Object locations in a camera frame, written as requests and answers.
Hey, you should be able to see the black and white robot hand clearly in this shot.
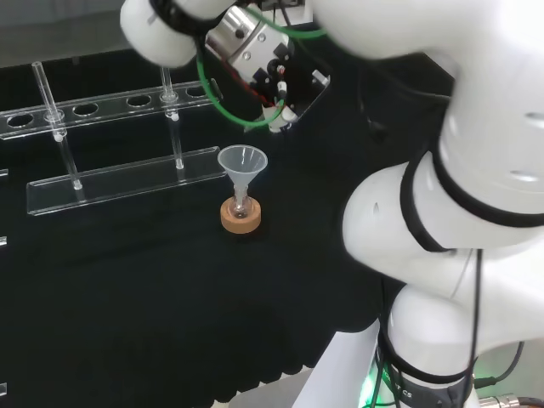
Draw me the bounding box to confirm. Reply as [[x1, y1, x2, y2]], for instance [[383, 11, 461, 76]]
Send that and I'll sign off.
[[250, 44, 307, 135]]

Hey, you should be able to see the translucent plastic funnel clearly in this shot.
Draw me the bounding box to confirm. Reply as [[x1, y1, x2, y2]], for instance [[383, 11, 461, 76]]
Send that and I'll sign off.
[[217, 144, 269, 205]]

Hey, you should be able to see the small round-bottom glass flask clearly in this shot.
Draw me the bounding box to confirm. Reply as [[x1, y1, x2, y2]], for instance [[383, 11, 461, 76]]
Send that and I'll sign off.
[[229, 193, 255, 221]]

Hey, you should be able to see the clear acrylic funnel stand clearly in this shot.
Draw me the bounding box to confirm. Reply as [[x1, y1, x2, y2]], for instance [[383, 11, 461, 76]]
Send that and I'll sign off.
[[0, 60, 228, 218]]

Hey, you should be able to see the black bench cloth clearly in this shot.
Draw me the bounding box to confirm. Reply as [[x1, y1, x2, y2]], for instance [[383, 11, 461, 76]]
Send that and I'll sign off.
[[0, 42, 458, 408]]

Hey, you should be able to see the pale board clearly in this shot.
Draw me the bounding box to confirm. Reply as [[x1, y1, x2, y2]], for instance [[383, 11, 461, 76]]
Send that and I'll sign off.
[[292, 330, 383, 408]]

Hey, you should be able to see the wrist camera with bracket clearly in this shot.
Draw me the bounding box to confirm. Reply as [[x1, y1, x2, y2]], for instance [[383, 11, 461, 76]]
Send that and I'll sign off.
[[292, 67, 332, 122]]

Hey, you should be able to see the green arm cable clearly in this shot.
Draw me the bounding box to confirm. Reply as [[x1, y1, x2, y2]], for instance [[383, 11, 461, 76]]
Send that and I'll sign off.
[[196, 6, 328, 131]]

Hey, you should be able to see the cork ring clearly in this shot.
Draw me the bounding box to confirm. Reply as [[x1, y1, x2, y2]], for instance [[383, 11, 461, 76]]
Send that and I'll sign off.
[[219, 199, 264, 235]]

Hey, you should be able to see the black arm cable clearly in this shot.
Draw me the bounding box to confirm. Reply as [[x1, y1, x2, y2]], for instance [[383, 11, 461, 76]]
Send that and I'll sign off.
[[465, 248, 485, 408]]

